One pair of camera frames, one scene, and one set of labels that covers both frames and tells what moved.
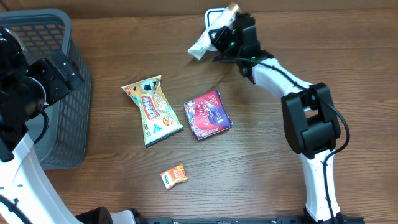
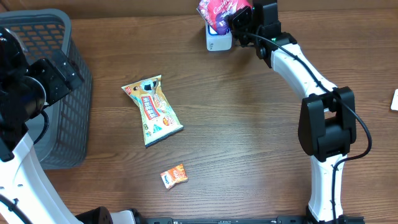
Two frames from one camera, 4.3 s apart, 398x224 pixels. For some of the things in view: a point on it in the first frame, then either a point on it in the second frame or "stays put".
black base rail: x=293 y=219 stays put
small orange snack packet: x=173 y=175 stays put
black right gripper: x=219 y=35 to x=234 y=20
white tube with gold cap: x=204 y=42 to x=394 y=104
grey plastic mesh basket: x=61 y=131 stays put
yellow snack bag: x=159 y=119 stays put
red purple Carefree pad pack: x=206 y=115 to x=216 y=12
